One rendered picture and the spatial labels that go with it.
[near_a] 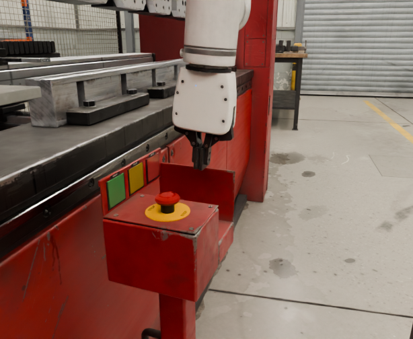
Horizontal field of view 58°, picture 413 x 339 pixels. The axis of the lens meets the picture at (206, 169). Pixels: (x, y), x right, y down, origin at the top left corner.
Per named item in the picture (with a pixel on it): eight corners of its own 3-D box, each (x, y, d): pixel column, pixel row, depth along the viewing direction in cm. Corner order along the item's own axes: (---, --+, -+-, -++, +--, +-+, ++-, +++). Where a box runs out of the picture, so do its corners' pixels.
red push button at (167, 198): (173, 222, 58) (173, 200, 57) (151, 218, 59) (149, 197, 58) (183, 211, 62) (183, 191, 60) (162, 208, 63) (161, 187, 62)
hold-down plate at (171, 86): (163, 98, 113) (163, 88, 112) (146, 97, 114) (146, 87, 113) (194, 87, 140) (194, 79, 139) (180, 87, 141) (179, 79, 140)
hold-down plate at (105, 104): (89, 126, 76) (87, 111, 75) (66, 124, 78) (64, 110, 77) (150, 103, 103) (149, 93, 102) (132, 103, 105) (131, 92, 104)
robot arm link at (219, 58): (172, 44, 57) (171, 65, 58) (227, 50, 55) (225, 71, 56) (193, 44, 65) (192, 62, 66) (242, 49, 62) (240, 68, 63)
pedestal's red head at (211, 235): (196, 304, 57) (195, 195, 51) (107, 281, 62) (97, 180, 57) (233, 241, 75) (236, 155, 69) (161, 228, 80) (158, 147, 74)
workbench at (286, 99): (301, 131, 457) (312, -4, 408) (240, 128, 472) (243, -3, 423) (298, 107, 623) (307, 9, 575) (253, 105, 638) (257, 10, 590)
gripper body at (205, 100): (170, 58, 59) (167, 128, 63) (233, 66, 56) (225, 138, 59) (189, 56, 65) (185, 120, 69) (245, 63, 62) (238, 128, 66)
